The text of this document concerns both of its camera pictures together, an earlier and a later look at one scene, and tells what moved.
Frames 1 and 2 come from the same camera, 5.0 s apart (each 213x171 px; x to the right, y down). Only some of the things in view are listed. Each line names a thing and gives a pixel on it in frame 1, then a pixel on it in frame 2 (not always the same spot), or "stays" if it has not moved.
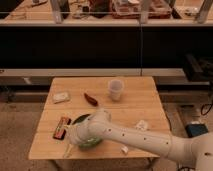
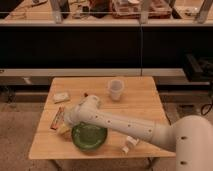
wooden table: x=134 y=102 stays
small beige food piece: x=60 y=97 stays
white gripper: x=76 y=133 to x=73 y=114
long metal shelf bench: x=41 y=39 stays
